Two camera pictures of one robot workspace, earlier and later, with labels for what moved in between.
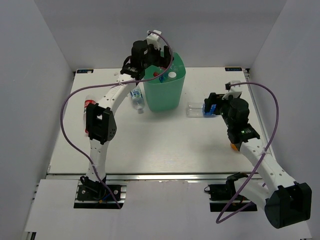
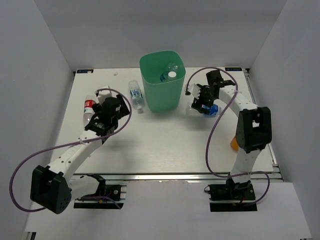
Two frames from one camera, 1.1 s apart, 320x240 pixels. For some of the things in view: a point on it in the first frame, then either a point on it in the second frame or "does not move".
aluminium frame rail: [153, 177] does not move
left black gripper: [163, 62] to [123, 110]
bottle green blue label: [137, 98] does not move
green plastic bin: [164, 93] does not move
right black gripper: [216, 99] to [197, 102]
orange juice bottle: [234, 147] does not move
